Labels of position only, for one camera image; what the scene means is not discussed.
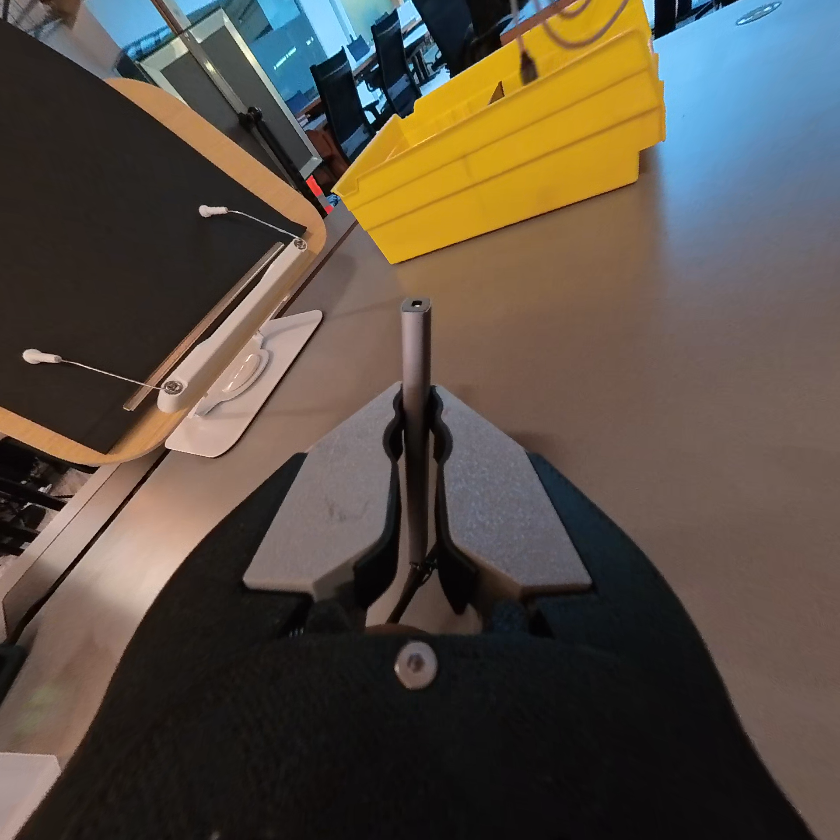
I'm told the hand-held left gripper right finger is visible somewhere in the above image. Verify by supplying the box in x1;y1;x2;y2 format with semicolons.
428;385;595;618

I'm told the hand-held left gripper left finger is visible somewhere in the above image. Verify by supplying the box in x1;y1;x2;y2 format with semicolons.
243;385;404;610

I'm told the grey usb hub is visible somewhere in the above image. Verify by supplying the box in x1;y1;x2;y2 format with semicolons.
400;297;435;568

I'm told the yellow plastic bin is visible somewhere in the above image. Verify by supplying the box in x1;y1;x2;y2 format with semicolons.
331;0;667;265

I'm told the black tripod stand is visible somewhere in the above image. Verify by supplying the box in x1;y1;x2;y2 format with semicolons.
238;107;330;217

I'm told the black office chair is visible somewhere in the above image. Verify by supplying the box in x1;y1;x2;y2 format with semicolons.
412;0;475;74
369;8;422;118
310;49;383;163

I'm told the grey partition panel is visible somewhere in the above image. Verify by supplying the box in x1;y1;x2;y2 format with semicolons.
140;12;324;193

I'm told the metal page holder wire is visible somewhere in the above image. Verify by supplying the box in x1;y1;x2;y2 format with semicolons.
21;348;186;396
199;204;309;250

